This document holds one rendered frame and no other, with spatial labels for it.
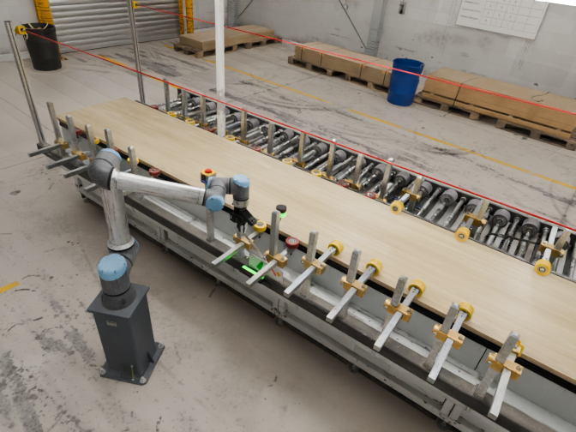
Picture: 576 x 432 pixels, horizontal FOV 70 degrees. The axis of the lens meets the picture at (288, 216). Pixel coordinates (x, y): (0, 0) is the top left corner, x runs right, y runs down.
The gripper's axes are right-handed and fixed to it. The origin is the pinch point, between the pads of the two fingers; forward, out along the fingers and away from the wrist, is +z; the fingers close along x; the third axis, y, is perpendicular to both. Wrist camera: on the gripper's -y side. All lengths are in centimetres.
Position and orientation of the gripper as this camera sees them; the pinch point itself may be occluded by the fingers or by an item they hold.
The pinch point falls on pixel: (243, 234)
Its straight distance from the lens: 237.3
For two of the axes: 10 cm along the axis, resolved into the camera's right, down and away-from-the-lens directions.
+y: -8.1, -3.9, 4.4
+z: -0.8, 8.1, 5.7
